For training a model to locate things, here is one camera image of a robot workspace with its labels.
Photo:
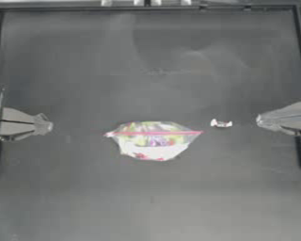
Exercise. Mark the light metal frame bracket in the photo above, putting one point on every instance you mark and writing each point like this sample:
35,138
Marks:
156,2
185,2
105,2
139,2

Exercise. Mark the black table frame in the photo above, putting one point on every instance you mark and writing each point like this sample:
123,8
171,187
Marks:
73,7

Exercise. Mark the clear bag with pink zip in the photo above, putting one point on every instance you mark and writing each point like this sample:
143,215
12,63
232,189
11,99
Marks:
157,147

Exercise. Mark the white sweet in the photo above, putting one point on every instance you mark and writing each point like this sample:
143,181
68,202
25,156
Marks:
220,123

